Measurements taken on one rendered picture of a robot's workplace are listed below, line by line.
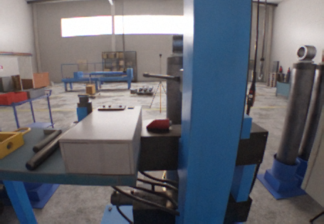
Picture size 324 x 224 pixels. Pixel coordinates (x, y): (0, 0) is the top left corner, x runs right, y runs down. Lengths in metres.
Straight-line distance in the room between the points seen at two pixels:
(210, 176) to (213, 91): 0.31
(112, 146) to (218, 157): 0.36
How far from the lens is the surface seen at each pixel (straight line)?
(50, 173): 0.67
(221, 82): 0.52
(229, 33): 0.54
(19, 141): 0.94
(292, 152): 2.19
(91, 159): 0.57
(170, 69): 1.29
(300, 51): 2.13
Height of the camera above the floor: 1.41
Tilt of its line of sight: 13 degrees down
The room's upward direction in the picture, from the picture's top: straight up
